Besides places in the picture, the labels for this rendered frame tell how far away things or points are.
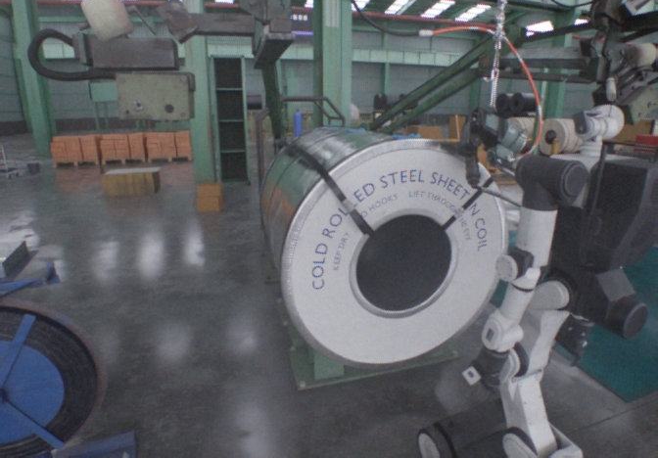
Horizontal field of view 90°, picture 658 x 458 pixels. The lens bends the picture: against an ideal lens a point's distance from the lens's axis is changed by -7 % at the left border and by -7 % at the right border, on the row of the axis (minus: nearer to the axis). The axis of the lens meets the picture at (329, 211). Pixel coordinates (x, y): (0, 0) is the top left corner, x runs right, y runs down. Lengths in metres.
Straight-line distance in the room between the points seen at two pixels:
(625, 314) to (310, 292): 1.13
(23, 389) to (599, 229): 1.80
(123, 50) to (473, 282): 1.78
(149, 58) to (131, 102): 0.13
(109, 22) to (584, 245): 1.39
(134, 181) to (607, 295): 7.04
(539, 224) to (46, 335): 1.50
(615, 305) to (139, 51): 1.48
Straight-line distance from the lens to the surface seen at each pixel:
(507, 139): 1.65
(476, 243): 1.91
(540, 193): 1.04
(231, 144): 7.80
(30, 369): 1.51
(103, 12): 1.12
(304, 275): 1.58
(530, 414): 1.63
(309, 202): 1.47
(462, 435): 1.77
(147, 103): 1.08
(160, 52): 1.12
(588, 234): 1.17
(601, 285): 1.22
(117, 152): 12.42
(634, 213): 1.10
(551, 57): 2.25
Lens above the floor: 1.48
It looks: 16 degrees down
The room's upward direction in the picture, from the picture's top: straight up
